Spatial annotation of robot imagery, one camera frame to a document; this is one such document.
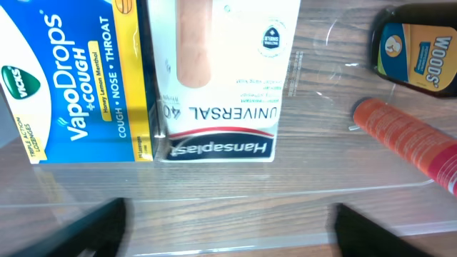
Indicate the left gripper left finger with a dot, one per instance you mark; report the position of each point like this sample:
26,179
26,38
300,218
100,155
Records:
102,231

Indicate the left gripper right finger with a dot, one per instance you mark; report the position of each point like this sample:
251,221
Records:
358,236

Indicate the orange bottle white cap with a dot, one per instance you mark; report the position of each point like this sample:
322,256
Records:
430,150

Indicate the blue yellow VapoDrops box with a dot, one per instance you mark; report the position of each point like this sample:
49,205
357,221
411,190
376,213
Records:
73,76

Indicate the dark bottle white cap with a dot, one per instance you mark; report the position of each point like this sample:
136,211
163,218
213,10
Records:
414,45

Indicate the white and navy box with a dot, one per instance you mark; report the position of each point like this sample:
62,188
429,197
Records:
220,69

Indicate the clear plastic container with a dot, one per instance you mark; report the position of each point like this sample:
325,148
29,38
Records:
281,208

